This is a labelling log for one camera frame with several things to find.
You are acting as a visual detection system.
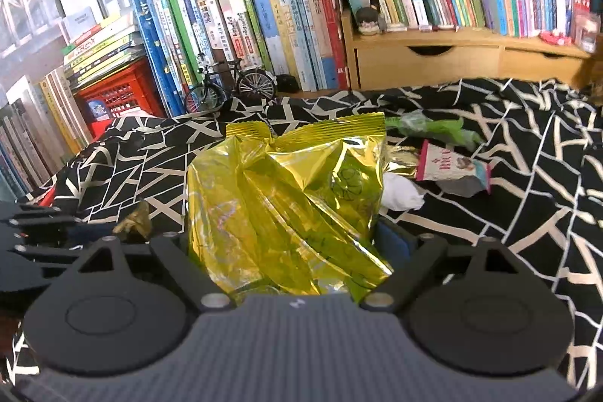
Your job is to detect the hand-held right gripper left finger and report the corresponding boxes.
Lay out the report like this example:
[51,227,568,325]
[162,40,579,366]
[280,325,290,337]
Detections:
[66,234,235,313]

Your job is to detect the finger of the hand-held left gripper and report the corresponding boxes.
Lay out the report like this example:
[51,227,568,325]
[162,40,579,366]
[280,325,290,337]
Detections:
[0,237,95,294]
[0,202,81,228]

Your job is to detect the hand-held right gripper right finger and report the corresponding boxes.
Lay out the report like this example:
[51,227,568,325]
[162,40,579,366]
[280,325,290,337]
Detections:
[359,220,531,313]

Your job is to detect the long gold candy wrapper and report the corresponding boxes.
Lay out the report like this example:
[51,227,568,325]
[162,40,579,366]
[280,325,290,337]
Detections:
[113,202,152,243]

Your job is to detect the small gold candy wrappers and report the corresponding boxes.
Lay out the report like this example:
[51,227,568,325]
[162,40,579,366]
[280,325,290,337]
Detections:
[384,145,420,179]

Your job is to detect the yellow snack bag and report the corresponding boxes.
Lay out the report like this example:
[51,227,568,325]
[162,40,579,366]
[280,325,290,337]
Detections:
[186,112,394,297]

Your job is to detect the clear green plastic wrapper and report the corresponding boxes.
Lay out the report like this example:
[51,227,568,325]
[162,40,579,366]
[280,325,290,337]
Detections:
[384,110,486,151]

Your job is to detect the row of pale upright books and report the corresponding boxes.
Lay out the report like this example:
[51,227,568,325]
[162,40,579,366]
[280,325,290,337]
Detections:
[0,67,95,200]

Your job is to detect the stack of flat-lying books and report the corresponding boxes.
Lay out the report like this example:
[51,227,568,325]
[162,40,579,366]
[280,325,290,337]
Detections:
[61,6,147,89]

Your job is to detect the row of tall colourful books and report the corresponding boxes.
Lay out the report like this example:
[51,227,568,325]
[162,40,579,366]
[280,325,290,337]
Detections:
[129,0,349,118]

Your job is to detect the red plastic crate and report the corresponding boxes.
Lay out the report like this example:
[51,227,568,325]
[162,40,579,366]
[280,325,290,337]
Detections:
[75,58,165,139]

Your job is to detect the black white patterned blanket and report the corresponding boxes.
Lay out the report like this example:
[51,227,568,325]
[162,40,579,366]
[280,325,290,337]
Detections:
[0,77,603,402]

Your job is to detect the wide wooden drawer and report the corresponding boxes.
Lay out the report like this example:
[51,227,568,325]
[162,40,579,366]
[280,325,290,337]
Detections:
[355,44,501,91]

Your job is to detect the miniature black bicycle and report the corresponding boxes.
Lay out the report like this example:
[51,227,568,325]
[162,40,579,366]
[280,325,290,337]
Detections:
[184,53,279,115]

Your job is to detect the narrow wooden drawer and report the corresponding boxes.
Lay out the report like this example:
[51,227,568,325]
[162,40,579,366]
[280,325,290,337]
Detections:
[499,48,587,75]

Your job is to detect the wooden desktop organiser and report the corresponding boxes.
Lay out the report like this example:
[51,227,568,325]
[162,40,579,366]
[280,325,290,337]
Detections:
[341,9,603,92]

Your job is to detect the small doll figurine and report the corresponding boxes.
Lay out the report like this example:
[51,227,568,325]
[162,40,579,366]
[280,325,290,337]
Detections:
[355,0,388,36]

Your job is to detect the pink knitted item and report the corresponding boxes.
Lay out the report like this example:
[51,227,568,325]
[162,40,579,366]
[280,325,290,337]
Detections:
[539,30,573,46]

